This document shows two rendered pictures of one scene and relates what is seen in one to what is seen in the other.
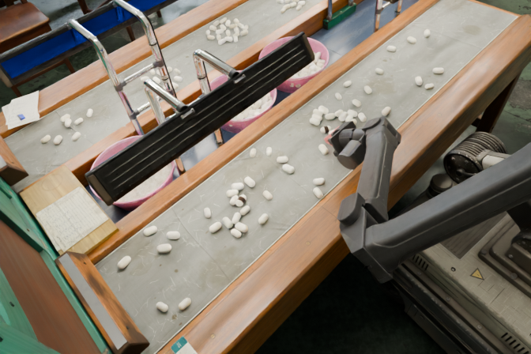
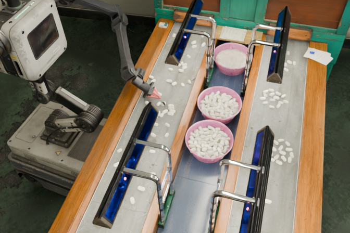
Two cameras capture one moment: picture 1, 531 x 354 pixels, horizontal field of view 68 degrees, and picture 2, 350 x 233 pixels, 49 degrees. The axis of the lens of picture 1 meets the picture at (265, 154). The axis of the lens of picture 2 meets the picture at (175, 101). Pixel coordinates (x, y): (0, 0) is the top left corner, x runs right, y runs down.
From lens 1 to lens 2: 253 cm
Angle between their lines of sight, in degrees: 78
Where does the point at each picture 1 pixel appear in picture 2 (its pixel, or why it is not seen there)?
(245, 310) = (153, 38)
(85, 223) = (225, 34)
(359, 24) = (192, 221)
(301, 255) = (145, 55)
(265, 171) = (178, 78)
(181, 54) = (286, 121)
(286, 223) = (157, 65)
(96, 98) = (295, 78)
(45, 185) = (257, 37)
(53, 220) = (237, 30)
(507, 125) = not seen: outside the picture
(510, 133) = not seen: outside the picture
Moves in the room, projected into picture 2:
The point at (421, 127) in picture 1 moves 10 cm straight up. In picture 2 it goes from (117, 118) to (114, 106)
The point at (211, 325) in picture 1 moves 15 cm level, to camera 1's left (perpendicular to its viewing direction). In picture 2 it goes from (161, 32) to (177, 24)
